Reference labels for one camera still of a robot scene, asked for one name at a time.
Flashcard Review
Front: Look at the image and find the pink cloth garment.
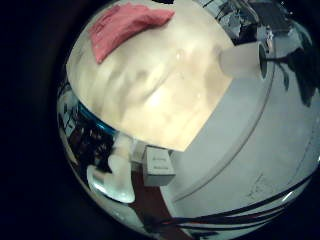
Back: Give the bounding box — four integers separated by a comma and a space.
87, 2, 176, 65

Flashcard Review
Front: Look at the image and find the grey control box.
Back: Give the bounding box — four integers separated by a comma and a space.
142, 145, 177, 188

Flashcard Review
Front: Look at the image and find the dark red floor mat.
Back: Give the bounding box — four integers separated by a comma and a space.
129, 169, 188, 240

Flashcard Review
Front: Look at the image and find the black cable bundle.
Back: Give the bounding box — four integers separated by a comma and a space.
143, 173, 318, 234

